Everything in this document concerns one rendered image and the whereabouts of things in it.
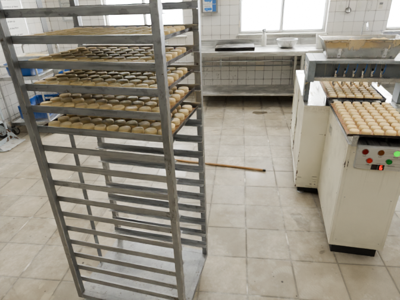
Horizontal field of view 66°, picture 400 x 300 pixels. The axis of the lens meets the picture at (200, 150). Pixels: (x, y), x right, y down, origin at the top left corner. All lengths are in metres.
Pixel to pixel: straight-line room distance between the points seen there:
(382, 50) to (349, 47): 0.23
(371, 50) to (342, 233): 1.29
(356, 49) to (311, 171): 1.01
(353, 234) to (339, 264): 0.23
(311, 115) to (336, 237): 0.93
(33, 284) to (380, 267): 2.25
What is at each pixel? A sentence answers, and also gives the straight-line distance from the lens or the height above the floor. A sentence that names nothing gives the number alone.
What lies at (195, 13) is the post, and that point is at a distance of 1.47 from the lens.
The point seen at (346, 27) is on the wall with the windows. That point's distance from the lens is 5.77.
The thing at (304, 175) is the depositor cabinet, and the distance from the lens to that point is 2.82.
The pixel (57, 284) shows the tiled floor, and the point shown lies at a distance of 2.34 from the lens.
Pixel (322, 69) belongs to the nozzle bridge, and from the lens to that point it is 2.58.
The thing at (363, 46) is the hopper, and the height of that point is 1.27.
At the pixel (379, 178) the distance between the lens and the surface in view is 2.10.
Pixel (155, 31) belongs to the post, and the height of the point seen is 1.53.
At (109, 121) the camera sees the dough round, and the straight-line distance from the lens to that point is 1.39.
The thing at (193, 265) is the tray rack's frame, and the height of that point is 0.15.
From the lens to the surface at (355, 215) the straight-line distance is 2.22.
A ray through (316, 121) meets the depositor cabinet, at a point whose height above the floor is 0.71.
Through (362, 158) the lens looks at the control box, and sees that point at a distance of 1.97.
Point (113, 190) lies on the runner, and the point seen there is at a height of 0.87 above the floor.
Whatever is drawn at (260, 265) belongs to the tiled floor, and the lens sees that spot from 2.23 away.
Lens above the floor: 1.62
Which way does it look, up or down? 26 degrees down
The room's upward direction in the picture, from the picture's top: 2 degrees counter-clockwise
